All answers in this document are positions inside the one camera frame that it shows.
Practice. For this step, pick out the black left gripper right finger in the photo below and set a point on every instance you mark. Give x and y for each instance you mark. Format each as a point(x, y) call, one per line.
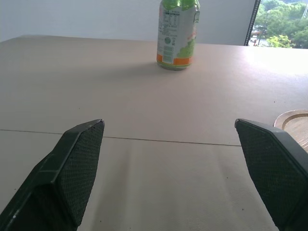
point(272, 166)

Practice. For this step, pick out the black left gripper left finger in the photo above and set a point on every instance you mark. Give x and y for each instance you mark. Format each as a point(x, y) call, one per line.
point(62, 173)

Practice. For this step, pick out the round wooden tray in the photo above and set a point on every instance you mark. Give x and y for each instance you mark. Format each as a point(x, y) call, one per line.
point(294, 125)

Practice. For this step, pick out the green and orange drink can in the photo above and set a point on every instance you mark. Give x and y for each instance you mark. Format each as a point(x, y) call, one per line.
point(178, 33)

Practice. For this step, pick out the black perforated window frame post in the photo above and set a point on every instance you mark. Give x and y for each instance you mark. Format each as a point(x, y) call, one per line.
point(251, 22)

